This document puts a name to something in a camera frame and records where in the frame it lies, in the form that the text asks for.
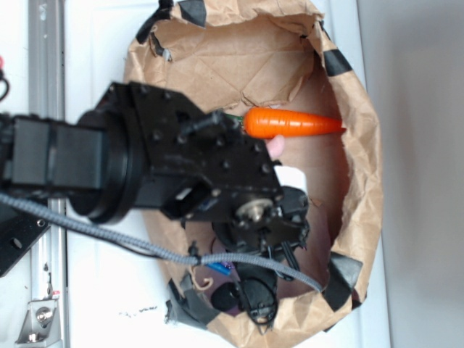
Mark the brown paper bag bin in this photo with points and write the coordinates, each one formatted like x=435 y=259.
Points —
x=240 y=54

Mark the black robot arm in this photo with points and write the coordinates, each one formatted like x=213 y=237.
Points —
x=144 y=147

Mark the pink plush bunny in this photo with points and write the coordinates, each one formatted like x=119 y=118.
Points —
x=275 y=146

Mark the orange toy carrot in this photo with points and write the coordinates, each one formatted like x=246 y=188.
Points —
x=262 y=122

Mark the aluminium frame rail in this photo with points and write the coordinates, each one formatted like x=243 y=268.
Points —
x=46 y=35

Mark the silver corner bracket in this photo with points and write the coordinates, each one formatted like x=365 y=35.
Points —
x=41 y=326

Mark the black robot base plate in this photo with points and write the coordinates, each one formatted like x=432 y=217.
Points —
x=19 y=232

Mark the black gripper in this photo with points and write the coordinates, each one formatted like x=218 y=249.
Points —
x=262 y=229

